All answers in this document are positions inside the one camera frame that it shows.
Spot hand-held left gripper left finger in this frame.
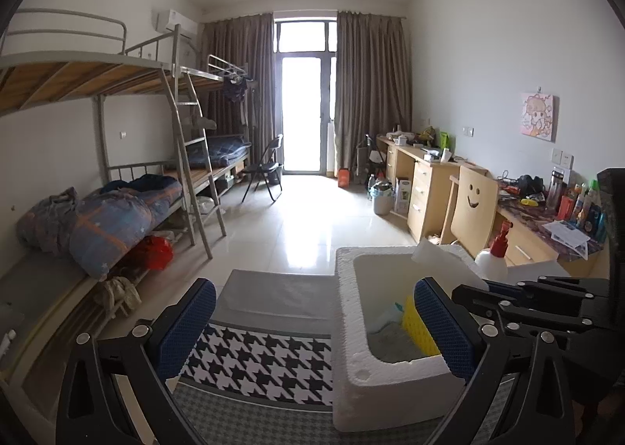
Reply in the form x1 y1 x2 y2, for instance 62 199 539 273
56 278 218 445

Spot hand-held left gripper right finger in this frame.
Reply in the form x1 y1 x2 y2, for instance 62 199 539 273
414 276 577 445

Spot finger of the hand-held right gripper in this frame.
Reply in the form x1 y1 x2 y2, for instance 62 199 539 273
487 274 609 303
452 285 607 335

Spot yellow foam net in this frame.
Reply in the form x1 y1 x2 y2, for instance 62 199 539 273
401 296 443 358

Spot grey cloth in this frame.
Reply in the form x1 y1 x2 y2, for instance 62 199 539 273
366 323 438 364

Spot white foam box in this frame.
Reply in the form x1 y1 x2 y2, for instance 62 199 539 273
333 242 490 433

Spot printed papers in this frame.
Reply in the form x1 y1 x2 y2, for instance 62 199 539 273
542 219 592 260

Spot wooden desk patterned top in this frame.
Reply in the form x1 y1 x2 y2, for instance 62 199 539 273
493 182 612 281

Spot houndstooth tablecloth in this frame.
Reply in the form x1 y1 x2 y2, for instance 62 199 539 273
166 269 538 445

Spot white pump bottle red top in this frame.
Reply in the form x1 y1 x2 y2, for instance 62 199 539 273
475 222 516 283

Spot beige cloth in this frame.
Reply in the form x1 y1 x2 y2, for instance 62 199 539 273
93 276 143 317

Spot row of bottles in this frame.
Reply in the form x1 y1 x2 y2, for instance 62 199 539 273
547 169 609 246

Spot red plastic bag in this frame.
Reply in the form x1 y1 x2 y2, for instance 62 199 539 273
131 236 175 273

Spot wooden chair smiley face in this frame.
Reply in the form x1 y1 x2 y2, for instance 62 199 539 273
439 166 500 260

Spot blue plaid quilt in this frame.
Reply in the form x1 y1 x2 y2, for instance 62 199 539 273
68 175 184 280

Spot wooden desk with drawers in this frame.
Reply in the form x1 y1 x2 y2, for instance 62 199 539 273
376 135 489 244

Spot bucket with bottles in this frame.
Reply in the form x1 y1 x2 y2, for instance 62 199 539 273
371 180 396 217

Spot grey blue bedding bundle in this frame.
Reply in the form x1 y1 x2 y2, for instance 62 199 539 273
17 187 82 258

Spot dark blue folded quilt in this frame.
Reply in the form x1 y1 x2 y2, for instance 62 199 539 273
188 133 253 169

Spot black folding chair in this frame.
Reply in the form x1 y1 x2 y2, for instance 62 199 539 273
241 133 285 205

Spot hanging dark clothes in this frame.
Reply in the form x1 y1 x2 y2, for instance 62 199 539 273
222 77 255 105

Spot brown curtain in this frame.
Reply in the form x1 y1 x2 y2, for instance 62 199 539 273
200 12 277 167
336 11 414 178

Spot glass balcony door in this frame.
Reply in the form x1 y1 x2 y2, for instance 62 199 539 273
273 20 339 177

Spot small metal bunk bed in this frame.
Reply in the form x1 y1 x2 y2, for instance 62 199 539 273
178 53 261 198

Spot large metal bunk bed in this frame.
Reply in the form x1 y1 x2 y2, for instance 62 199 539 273
0 8 228 402

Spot white air conditioner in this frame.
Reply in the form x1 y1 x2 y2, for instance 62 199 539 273
153 9 199 39

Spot cartoon wall picture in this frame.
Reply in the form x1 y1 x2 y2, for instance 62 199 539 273
520 93 558 141

